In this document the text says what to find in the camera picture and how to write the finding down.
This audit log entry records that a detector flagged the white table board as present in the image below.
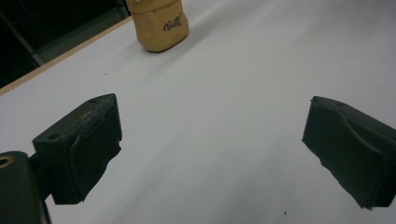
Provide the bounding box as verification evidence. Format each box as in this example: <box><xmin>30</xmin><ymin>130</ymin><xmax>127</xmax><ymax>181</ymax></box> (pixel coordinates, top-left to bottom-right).
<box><xmin>0</xmin><ymin>0</ymin><xmax>396</xmax><ymax>224</ymax></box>

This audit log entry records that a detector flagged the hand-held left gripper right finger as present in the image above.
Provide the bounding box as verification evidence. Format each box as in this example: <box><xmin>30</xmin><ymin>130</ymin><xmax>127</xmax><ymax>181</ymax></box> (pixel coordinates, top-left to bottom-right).
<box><xmin>301</xmin><ymin>95</ymin><xmax>396</xmax><ymax>210</ymax></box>

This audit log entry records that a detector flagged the grey metal crossbar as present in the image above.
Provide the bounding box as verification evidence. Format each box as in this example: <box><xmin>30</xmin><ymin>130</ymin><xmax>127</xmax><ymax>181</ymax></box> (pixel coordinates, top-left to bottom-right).
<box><xmin>31</xmin><ymin>6</ymin><xmax>131</xmax><ymax>67</ymax></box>

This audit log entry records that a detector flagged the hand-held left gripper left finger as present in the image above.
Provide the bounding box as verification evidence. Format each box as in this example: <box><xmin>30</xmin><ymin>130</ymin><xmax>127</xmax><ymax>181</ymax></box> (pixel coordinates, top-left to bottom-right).
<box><xmin>29</xmin><ymin>92</ymin><xmax>123</xmax><ymax>205</ymax></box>

